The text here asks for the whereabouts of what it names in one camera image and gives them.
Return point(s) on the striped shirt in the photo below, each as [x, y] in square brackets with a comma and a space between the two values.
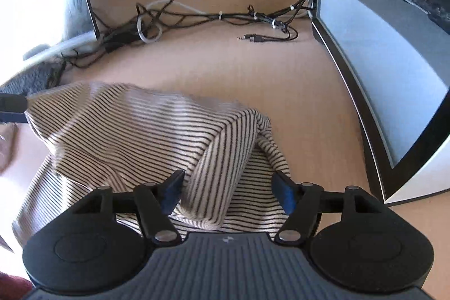
[140, 131]

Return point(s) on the black adapter box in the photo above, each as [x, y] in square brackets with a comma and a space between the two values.
[121, 40]

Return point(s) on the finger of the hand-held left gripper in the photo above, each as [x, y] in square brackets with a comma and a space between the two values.
[12, 105]

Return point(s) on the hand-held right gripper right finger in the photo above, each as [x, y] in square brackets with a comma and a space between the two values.
[284, 195]

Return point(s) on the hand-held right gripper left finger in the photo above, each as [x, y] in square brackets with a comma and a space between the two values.
[172, 192]

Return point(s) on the right computer monitor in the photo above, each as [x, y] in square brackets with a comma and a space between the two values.
[379, 22]

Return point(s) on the black keyboard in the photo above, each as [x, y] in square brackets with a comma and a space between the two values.
[31, 78]

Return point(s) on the white monitor stand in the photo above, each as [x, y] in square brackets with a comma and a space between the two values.
[63, 46]

